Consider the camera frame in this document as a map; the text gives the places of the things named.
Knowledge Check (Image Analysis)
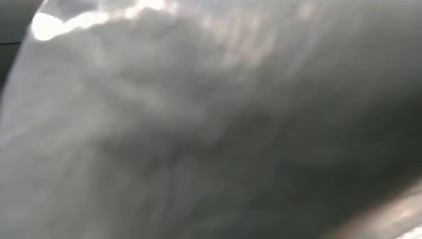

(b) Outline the grey courier bag red logo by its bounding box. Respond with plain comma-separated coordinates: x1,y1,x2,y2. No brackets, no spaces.
0,0,422,239

